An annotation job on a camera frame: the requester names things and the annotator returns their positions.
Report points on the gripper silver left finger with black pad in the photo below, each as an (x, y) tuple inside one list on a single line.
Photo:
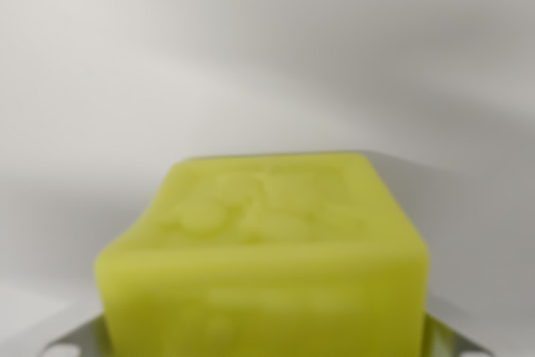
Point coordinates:
[(85, 338)]

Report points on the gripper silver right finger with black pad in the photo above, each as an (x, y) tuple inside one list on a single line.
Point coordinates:
[(449, 342)]

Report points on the yellow cube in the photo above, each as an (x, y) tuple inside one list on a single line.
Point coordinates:
[(267, 273)]

